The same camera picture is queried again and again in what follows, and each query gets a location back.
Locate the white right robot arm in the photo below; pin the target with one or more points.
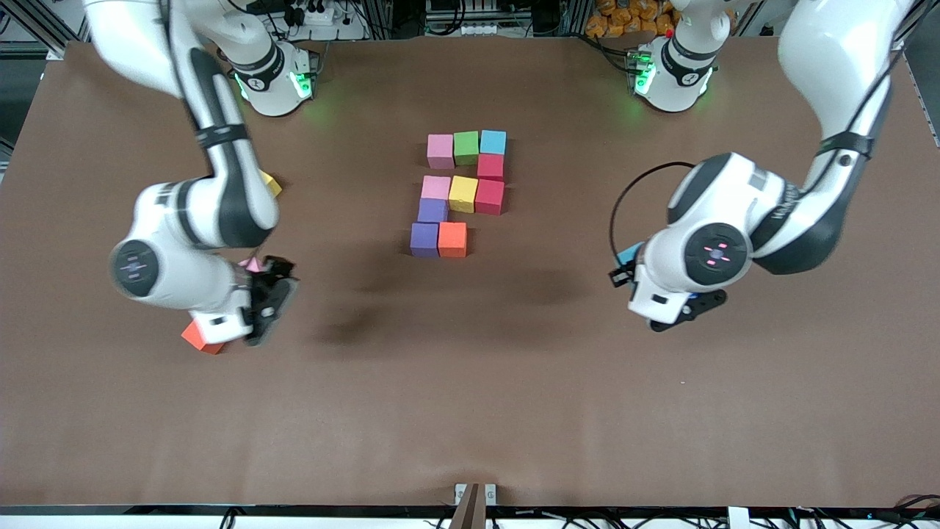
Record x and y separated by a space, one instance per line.
183 286

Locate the small white block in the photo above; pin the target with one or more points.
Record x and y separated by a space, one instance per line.
738 518

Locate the green foam cube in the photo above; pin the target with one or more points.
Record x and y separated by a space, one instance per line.
467 147

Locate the aluminium frame profile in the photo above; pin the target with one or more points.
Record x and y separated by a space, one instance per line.
45 23
910 33

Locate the yellow foam cube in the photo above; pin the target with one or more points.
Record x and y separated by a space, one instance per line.
272 184
463 194

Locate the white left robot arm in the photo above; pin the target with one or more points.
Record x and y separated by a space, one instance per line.
830 44

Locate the brown pointed pole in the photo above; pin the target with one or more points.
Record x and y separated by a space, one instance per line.
470 510

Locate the pink foam cube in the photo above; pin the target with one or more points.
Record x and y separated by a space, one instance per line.
440 150
436 188
252 265

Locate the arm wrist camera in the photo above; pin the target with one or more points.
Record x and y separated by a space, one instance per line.
272 312
694 308

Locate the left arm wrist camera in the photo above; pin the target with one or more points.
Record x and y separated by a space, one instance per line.
694 308

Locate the purple foam cube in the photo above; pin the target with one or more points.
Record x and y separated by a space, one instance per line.
433 211
424 239

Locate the brown paper table cover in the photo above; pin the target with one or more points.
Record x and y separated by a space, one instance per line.
514 411

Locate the light blue foam cube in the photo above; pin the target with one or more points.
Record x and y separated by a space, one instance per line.
629 257
493 142

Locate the orange foam cube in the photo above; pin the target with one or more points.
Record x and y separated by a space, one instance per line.
197 338
452 239

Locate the red foam cube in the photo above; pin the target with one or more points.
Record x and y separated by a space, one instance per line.
490 167
490 197

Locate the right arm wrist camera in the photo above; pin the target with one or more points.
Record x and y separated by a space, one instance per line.
272 312

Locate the grey equipment box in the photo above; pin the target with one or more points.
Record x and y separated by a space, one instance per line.
477 15

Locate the black table edge rail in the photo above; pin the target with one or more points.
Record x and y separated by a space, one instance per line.
147 509

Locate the pile of orange objects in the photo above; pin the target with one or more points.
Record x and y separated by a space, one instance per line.
624 18

